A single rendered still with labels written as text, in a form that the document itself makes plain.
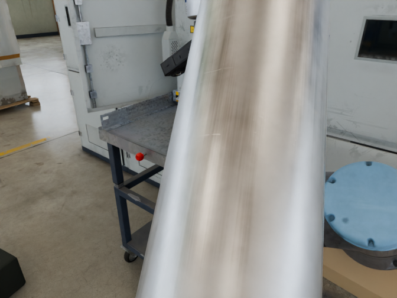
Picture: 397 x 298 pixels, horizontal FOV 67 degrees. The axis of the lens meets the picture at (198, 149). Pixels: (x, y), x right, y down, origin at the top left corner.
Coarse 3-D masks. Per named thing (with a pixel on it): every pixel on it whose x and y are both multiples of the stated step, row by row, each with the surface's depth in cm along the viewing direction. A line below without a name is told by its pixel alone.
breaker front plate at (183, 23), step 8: (176, 0) 141; (184, 0) 138; (176, 8) 143; (184, 8) 140; (176, 16) 144; (184, 16) 141; (176, 24) 146; (184, 24) 143; (192, 24) 140; (176, 32) 148; (184, 32) 144; (184, 40) 146; (184, 72) 154
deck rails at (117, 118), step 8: (160, 96) 156; (168, 96) 161; (136, 104) 145; (144, 104) 149; (152, 104) 154; (160, 104) 158; (168, 104) 163; (176, 104) 164; (112, 112) 135; (120, 112) 139; (128, 112) 143; (136, 112) 147; (144, 112) 151; (152, 112) 152; (104, 120) 133; (112, 120) 137; (120, 120) 140; (128, 120) 143; (136, 120) 144; (104, 128) 134; (112, 128) 134
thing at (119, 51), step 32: (96, 0) 140; (128, 0) 147; (160, 0) 156; (96, 32) 143; (128, 32) 151; (160, 32) 160; (96, 64) 151; (128, 64) 159; (96, 96) 154; (128, 96) 166
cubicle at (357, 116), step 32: (352, 0) 114; (384, 0) 108; (352, 32) 118; (384, 32) 112; (352, 64) 122; (384, 64) 115; (352, 96) 126; (384, 96) 119; (352, 128) 131; (384, 128) 123; (352, 160) 136; (384, 160) 127
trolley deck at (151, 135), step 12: (168, 108) 159; (144, 120) 144; (156, 120) 144; (168, 120) 144; (108, 132) 132; (120, 132) 131; (132, 132) 131; (144, 132) 131; (156, 132) 131; (168, 132) 131; (120, 144) 129; (132, 144) 123; (144, 144) 121; (156, 144) 121; (168, 144) 121; (144, 156) 121; (156, 156) 116
